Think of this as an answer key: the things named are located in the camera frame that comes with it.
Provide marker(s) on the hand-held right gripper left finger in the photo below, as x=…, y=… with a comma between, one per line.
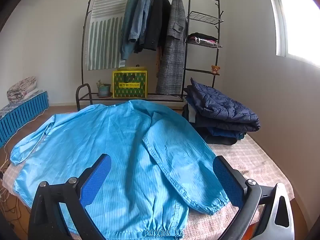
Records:
x=96, y=180

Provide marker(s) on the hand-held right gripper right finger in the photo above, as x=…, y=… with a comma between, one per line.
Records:
x=228, y=182

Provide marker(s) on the light blue striped jacket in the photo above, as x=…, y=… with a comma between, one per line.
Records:
x=120, y=140

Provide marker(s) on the black metal clothes rack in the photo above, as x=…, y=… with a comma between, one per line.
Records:
x=160, y=97

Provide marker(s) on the folded clothes on rack shelf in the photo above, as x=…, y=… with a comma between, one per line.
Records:
x=202, y=38

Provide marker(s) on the pink plaid blanket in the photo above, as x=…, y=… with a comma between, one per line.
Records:
x=250, y=160

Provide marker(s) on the dark jackets on rack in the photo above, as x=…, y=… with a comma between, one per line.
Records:
x=215, y=132

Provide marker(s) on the small potted plant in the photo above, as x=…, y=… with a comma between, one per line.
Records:
x=103, y=89

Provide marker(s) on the blue slatted crate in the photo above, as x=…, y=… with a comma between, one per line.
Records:
x=22, y=115

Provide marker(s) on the yellow green storage bag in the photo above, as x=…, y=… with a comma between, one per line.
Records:
x=130, y=85

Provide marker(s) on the brown teddy bear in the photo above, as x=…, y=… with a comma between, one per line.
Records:
x=215, y=69

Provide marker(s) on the crumpled floral cloth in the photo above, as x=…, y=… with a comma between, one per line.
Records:
x=21, y=88

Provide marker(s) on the grey plaid coat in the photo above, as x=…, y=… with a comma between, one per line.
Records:
x=172, y=62

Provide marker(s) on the orange patterned scarf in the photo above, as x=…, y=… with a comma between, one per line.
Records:
x=158, y=62

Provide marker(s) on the grey striped hanging cloth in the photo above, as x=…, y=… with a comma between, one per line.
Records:
x=102, y=45

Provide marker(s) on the teal denim jacket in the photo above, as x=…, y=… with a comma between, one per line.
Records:
x=127, y=30

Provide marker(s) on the black coat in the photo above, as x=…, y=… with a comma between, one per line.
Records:
x=157, y=22

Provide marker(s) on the blue denim jacket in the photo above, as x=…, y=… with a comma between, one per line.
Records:
x=143, y=17

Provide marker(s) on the window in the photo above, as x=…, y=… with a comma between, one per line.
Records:
x=300, y=22

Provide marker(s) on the black metal tube frame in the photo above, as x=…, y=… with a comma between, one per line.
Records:
x=81, y=92

